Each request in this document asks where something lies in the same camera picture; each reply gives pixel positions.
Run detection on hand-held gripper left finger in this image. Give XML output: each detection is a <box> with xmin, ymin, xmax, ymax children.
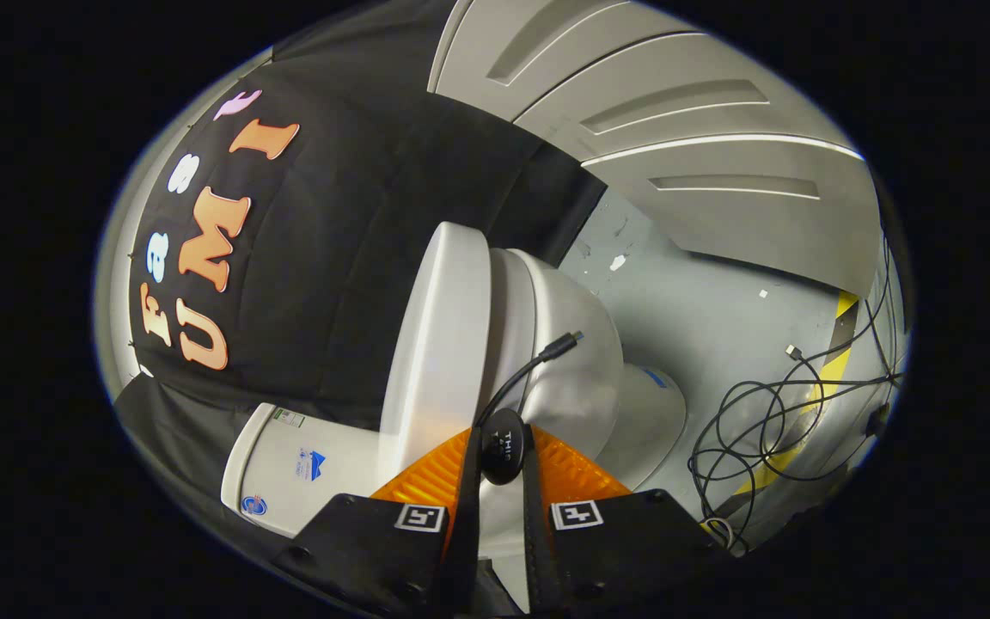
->
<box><xmin>270</xmin><ymin>424</ymin><xmax>486</xmax><ymax>619</ymax></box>

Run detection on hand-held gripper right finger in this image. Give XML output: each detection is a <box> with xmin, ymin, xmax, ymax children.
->
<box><xmin>521</xmin><ymin>423</ymin><xmax>735</xmax><ymax>618</ymax></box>

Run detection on white toilet lid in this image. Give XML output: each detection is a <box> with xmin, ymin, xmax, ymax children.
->
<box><xmin>377</xmin><ymin>222</ymin><xmax>492</xmax><ymax>482</ymax></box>

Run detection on white ceramic toilet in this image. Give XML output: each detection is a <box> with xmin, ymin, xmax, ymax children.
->
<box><xmin>220</xmin><ymin>248</ymin><xmax>687</xmax><ymax>603</ymax></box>

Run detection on black backdrop cloth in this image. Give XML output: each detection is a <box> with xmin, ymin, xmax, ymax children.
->
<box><xmin>113</xmin><ymin>0</ymin><xmax>608</xmax><ymax>517</ymax></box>

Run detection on yellow black floor tape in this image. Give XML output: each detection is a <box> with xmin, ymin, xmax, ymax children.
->
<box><xmin>731</xmin><ymin>291</ymin><xmax>861</xmax><ymax>499</ymax></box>

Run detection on white drawer cabinet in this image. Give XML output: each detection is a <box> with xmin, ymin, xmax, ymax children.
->
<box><xmin>426</xmin><ymin>0</ymin><xmax>883</xmax><ymax>297</ymax></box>

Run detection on black USB cable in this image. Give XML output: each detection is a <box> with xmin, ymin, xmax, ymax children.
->
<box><xmin>474</xmin><ymin>331</ymin><xmax>584</xmax><ymax>431</ymax></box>

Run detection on tangled black floor cables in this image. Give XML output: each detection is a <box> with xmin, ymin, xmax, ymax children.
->
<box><xmin>688</xmin><ymin>232</ymin><xmax>904</xmax><ymax>555</ymax></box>

